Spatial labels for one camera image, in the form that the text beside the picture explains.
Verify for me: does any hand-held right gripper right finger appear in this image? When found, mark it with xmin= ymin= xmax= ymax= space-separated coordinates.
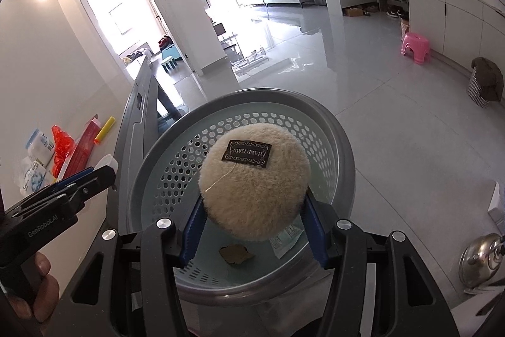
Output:
xmin=300 ymin=189 xmax=460 ymax=337

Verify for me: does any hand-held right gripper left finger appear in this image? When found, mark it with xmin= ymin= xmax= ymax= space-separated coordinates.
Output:
xmin=47 ymin=198 xmax=208 ymax=337

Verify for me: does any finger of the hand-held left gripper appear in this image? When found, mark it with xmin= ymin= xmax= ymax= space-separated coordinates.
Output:
xmin=67 ymin=165 xmax=117 ymax=210
xmin=49 ymin=168 xmax=95 ymax=192

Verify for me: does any red plastic bag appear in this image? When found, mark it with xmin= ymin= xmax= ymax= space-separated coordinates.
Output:
xmin=51 ymin=125 xmax=76 ymax=180

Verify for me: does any red cardboard box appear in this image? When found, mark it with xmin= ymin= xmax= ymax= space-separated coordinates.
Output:
xmin=59 ymin=117 xmax=104 ymax=180

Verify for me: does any yellow tube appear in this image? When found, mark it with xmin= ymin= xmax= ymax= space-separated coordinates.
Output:
xmin=94 ymin=116 xmax=116 ymax=143

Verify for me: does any cream fluffy round plush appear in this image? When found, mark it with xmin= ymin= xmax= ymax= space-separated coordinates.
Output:
xmin=198 ymin=125 xmax=312 ymax=242

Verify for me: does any grey perforated plastic basket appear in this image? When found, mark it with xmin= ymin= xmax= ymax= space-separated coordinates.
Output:
xmin=125 ymin=87 xmax=356 ymax=307

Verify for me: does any person's left hand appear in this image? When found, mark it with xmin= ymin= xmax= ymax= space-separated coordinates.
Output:
xmin=7 ymin=252 xmax=61 ymax=324

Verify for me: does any white plastic piece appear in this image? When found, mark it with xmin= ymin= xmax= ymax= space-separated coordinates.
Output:
xmin=92 ymin=154 xmax=119 ymax=174

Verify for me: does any white printed packet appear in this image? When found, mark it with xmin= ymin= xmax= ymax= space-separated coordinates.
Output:
xmin=269 ymin=226 xmax=307 ymax=259

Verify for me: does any brown flat scrap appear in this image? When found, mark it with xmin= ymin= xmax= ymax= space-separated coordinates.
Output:
xmin=219 ymin=244 xmax=255 ymax=266

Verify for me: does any blue white tissue pack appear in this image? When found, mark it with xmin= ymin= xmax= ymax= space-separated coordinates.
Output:
xmin=24 ymin=129 xmax=56 ymax=168

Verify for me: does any stainless steel kettle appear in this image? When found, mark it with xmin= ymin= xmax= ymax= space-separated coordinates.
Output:
xmin=458 ymin=232 xmax=505 ymax=290

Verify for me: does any white box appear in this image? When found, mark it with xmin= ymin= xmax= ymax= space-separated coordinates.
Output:
xmin=487 ymin=181 xmax=505 ymax=233

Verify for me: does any dark metal stand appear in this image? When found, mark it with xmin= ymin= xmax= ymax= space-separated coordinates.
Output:
xmin=211 ymin=21 xmax=244 ymax=61

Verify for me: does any pink plastic stool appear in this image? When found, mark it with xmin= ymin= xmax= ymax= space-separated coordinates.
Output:
xmin=400 ymin=32 xmax=431 ymax=65

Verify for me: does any checked laundry basket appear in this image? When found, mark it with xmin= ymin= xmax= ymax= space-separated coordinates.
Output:
xmin=467 ymin=70 xmax=495 ymax=109

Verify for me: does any dark checkered laundry basket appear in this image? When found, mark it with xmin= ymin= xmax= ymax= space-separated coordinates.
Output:
xmin=471 ymin=57 xmax=505 ymax=103

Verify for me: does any white low cabinet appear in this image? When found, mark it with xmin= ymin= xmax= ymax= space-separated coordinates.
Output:
xmin=406 ymin=0 xmax=505 ymax=85

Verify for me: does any dark grey chair frame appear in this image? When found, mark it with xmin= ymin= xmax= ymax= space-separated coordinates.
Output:
xmin=106 ymin=57 xmax=191 ymax=239

